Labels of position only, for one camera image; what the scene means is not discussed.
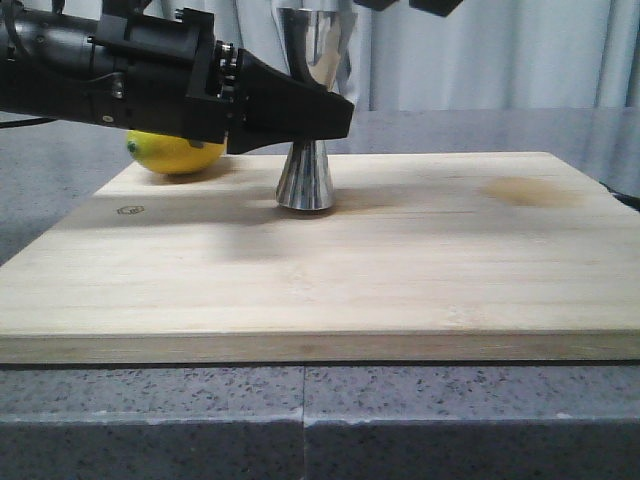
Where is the light wooden cutting board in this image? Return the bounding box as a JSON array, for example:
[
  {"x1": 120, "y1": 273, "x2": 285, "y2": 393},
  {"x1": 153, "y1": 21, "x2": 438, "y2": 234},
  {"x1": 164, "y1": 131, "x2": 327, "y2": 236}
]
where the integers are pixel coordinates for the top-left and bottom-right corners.
[{"x1": 1, "y1": 152, "x2": 639, "y2": 364}]

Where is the grey curtain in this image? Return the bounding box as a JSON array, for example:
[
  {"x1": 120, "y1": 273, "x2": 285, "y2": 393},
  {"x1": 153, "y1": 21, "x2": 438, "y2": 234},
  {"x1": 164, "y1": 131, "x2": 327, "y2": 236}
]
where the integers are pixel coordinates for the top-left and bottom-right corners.
[{"x1": 19, "y1": 0, "x2": 640, "y2": 114}]

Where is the yellow lemon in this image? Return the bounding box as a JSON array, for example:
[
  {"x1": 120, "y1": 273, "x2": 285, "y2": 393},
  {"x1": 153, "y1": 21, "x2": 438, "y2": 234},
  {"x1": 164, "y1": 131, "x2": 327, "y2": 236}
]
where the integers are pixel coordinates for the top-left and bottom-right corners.
[{"x1": 126, "y1": 130, "x2": 226, "y2": 175}]

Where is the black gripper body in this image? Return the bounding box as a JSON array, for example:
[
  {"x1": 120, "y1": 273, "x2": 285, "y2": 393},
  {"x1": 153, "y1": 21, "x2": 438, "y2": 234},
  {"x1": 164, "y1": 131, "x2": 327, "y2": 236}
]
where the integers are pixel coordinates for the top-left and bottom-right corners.
[
  {"x1": 354, "y1": 0, "x2": 462, "y2": 17},
  {"x1": 87, "y1": 6, "x2": 245, "y2": 146}
]

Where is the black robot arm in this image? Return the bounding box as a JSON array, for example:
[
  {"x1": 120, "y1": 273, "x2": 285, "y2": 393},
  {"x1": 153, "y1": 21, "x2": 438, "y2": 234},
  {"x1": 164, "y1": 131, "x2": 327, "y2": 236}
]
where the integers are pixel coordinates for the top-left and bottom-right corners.
[{"x1": 1, "y1": 1, "x2": 354, "y2": 154}]

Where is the steel double jigger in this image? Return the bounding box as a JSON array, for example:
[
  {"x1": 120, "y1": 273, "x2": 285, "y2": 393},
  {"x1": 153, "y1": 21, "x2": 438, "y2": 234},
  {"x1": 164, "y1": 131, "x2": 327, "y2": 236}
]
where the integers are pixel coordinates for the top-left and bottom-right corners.
[{"x1": 276, "y1": 8, "x2": 357, "y2": 212}]

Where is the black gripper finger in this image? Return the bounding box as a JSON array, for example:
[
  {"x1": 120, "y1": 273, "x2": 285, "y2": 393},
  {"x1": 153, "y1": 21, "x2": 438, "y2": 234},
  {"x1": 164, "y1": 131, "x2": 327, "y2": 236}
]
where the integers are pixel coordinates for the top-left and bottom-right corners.
[{"x1": 227, "y1": 49, "x2": 354, "y2": 154}]

